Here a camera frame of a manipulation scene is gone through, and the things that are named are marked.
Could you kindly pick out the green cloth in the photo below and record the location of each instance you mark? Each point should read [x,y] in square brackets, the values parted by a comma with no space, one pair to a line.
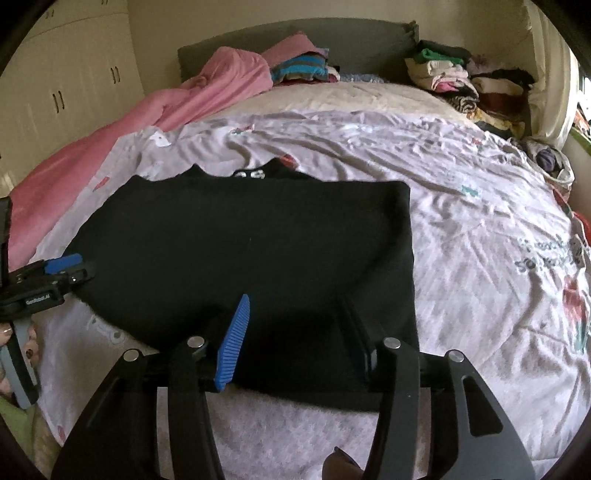
[14,417]

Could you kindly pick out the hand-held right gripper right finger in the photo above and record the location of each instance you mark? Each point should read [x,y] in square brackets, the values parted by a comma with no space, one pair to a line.
[362,353]

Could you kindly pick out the lilac printed bed sheet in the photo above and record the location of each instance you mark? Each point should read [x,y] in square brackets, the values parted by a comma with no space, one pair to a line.
[485,240]

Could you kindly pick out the grey headboard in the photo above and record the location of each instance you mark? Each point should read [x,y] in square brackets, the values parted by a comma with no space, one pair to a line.
[360,46]

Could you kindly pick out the person's left hand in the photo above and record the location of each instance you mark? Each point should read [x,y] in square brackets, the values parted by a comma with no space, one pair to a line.
[31,346]

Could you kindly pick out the purple crumpled cloth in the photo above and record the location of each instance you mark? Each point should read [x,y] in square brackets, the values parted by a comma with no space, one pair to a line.
[551,161]

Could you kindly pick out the cream wardrobe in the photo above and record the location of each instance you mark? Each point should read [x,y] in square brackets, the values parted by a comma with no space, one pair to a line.
[60,87]

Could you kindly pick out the pink blanket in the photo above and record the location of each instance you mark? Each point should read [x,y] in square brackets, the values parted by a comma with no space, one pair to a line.
[106,147]

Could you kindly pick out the pile of mixed clothes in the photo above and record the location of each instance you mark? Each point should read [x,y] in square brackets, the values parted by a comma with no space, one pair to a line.
[471,87]

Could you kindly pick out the blue patterned cloth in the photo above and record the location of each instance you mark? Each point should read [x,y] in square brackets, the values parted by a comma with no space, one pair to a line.
[362,78]

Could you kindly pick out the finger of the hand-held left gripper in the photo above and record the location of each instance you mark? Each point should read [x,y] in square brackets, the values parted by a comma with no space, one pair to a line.
[64,263]
[81,272]

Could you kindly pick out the cream quilt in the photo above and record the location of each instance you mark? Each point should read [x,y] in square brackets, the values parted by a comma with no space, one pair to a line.
[346,99]

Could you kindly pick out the black shirt with orange patches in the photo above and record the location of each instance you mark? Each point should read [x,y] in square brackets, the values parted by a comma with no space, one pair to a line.
[231,249]

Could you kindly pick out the white curtain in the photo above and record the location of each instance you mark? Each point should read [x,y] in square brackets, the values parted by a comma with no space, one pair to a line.
[551,78]

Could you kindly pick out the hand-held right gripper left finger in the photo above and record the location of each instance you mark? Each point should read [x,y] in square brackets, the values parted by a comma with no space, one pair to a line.
[233,346]

